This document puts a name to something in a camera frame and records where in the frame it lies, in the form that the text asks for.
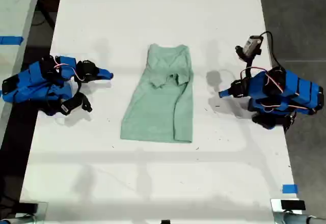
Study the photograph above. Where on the pale green T-shirt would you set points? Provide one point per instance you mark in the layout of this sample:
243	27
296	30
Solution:
152	112

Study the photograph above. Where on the black camera stalk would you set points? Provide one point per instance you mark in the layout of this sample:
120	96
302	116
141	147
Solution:
78	89
248	59

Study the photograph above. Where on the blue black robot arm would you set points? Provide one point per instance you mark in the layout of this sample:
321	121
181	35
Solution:
33	81
287	91

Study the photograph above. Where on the black camera box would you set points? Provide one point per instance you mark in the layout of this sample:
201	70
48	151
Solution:
74	105
252	44

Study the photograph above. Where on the blue tape strip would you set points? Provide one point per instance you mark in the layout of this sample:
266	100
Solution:
290	189
11	40

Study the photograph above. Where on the small black clamp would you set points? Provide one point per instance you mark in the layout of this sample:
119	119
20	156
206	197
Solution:
165	222

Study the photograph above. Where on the small black box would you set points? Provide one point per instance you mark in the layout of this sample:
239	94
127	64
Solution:
293	205
28	208

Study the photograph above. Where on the clear mounting plate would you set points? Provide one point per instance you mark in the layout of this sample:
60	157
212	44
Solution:
275	205
42	210

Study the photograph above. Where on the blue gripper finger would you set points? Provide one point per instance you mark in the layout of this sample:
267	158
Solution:
103	77
232	87
103	71
229	95

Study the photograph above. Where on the grey pipe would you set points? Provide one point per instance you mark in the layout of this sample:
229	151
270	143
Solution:
15	220
298	219

